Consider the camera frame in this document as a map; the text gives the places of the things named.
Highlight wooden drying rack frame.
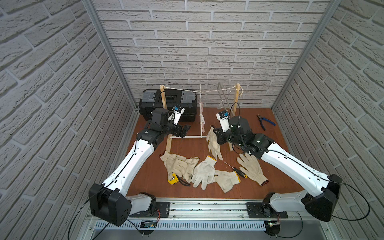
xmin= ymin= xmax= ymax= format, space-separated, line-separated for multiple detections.
xmin=159 ymin=82 xmax=242 ymax=153

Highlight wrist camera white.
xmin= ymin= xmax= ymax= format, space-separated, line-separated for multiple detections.
xmin=216 ymin=110 xmax=230 ymax=133
xmin=172 ymin=105 xmax=185 ymax=126

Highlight white glove yellow cuff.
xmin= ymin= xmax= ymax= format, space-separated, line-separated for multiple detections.
xmin=209 ymin=170 xmax=241 ymax=193
xmin=192 ymin=156 xmax=217 ymax=190

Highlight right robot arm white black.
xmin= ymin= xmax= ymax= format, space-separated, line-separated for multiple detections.
xmin=214 ymin=111 xmax=343 ymax=222

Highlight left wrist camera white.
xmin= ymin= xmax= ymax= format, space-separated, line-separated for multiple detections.
xmin=172 ymin=105 xmax=185 ymax=126

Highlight blue handled pliers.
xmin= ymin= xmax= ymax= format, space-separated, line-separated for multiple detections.
xmin=257 ymin=115 xmax=276 ymax=131

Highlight white glove yellow cuff centre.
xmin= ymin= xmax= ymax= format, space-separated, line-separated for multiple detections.
xmin=192 ymin=156 xmax=217 ymax=190

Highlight yellow tape measure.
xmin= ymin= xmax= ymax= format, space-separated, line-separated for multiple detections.
xmin=168 ymin=176 xmax=191 ymax=187

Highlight white plastic clip hanger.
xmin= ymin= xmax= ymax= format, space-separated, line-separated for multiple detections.
xmin=199 ymin=84 xmax=205 ymax=138

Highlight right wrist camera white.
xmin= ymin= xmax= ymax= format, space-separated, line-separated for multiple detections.
xmin=216 ymin=110 xmax=230 ymax=133

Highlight white glove yellow cuff lower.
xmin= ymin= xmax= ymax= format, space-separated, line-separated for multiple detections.
xmin=209 ymin=170 xmax=241 ymax=193

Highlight black plastic toolbox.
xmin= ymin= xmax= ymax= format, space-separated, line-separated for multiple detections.
xmin=139 ymin=89 xmax=198 ymax=122

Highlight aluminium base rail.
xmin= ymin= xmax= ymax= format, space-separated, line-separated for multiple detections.
xmin=83 ymin=198 xmax=319 ymax=236

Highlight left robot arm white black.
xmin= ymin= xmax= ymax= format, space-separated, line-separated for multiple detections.
xmin=89 ymin=105 xmax=190 ymax=227

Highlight white glove red cuff right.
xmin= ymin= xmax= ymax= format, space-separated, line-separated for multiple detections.
xmin=237 ymin=153 xmax=269 ymax=186

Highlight yellow black screwdriver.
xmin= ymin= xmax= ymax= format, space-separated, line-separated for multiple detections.
xmin=224 ymin=161 xmax=248 ymax=179

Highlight grey plastic clip hanger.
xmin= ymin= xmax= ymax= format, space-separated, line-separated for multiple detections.
xmin=217 ymin=83 xmax=233 ymax=113

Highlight twine rope on rack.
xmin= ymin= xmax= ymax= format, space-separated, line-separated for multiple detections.
xmin=161 ymin=85 xmax=243 ymax=94

